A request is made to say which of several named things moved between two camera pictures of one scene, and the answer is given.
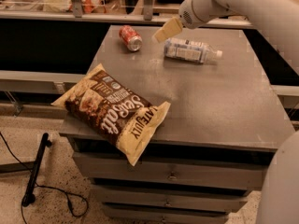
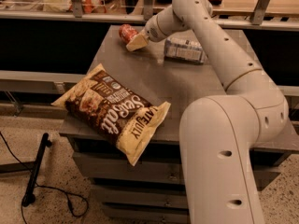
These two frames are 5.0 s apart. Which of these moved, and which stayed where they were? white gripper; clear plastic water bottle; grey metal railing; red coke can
Moved: white gripper
Stayed: red coke can; grey metal railing; clear plastic water bottle
